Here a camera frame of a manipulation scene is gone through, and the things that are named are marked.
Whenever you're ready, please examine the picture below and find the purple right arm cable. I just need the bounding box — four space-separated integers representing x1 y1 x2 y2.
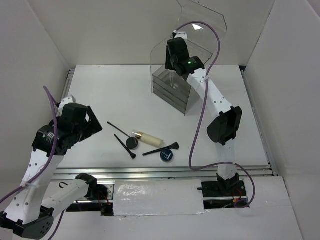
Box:
171 22 257 209

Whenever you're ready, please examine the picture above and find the black fan makeup brush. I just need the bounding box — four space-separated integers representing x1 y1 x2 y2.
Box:
142 142 180 156

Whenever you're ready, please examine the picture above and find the aluminium frame rail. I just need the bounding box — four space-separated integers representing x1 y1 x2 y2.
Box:
49 164 279 181

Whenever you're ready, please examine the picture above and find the black thin makeup brush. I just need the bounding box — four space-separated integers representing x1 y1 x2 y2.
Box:
106 121 131 138

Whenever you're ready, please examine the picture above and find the black small makeup brush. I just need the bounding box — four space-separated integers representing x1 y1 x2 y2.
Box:
114 134 137 159

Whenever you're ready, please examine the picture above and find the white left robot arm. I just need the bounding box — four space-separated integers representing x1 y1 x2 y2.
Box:
0 103 109 240

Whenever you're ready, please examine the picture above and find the black round compact jar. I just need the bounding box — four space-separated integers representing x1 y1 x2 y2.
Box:
125 137 139 150

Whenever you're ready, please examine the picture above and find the clear acrylic makeup organizer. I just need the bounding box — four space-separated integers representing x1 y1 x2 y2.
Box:
150 0 228 114

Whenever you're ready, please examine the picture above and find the cream foundation bottle gold collar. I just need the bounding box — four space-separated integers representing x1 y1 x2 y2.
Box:
130 130 165 148

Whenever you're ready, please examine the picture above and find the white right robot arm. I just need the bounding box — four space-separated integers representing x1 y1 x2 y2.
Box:
165 37 243 171

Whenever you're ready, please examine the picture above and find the blue round jar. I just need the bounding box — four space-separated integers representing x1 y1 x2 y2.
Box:
160 148 174 163

